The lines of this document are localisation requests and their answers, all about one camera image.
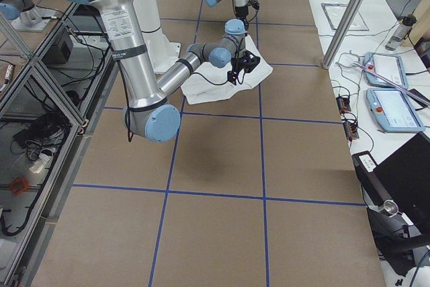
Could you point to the blue teach pendant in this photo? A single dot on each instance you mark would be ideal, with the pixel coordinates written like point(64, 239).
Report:
point(392, 111)
point(389, 66)

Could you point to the aluminium frame post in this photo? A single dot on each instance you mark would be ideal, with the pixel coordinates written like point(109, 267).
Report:
point(343, 27)

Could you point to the black laptop computer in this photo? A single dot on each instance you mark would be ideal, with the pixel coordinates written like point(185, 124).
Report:
point(398, 187)

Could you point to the upper blue teach pendant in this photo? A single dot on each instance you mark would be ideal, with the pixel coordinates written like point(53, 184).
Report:
point(389, 66)

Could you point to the clear water bottle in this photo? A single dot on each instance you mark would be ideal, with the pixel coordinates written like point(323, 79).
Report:
point(405, 26)

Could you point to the white long-sleeve printed shirt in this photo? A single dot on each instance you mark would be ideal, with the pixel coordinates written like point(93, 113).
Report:
point(209, 81)

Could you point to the lower blue teach pendant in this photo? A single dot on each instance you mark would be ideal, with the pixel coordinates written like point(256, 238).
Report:
point(392, 111)

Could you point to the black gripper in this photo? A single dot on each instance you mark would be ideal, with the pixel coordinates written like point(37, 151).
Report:
point(243, 19)
point(239, 64)

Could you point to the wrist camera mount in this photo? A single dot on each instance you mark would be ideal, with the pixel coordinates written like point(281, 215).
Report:
point(254, 4)
point(251, 61)

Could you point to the aluminium side rack frame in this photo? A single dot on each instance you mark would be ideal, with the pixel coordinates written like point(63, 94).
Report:
point(55, 77)

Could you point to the white central pedestal column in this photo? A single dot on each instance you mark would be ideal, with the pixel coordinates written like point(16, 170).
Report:
point(162, 52)

